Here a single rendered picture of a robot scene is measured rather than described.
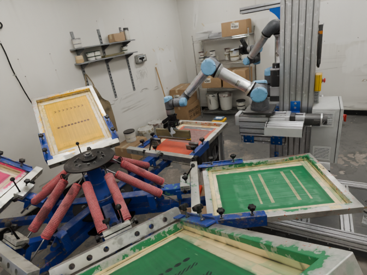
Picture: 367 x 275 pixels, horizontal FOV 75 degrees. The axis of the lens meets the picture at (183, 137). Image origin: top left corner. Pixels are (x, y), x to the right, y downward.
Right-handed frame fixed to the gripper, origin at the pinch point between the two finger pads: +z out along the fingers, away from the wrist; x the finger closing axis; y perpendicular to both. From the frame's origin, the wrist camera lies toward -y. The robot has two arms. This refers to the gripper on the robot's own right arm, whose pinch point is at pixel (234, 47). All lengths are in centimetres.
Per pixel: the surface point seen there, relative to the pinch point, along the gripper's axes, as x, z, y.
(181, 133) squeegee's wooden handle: -117, -34, 42
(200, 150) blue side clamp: -115, -54, 54
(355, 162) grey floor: 91, -95, 182
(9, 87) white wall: -217, 149, -26
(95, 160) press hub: -193, -63, 11
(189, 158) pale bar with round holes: -133, -65, 46
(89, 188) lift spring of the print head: -204, -77, 17
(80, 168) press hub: -202, -65, 10
